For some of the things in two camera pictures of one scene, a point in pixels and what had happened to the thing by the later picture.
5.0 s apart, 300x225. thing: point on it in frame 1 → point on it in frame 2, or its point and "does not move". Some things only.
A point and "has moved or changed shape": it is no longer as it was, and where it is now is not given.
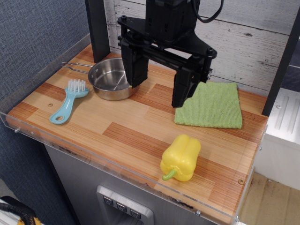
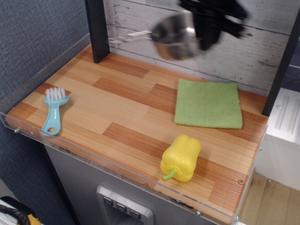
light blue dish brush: (76, 88) → (56, 97)
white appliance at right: (278, 160) does not move
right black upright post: (290, 48) does not move
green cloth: (214, 104) does not move
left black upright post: (96, 16) does not move
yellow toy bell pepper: (179, 158) does not move
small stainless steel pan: (108, 77) has moved or changed shape
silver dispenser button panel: (116, 209) does not move
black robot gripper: (168, 32) → (207, 31)
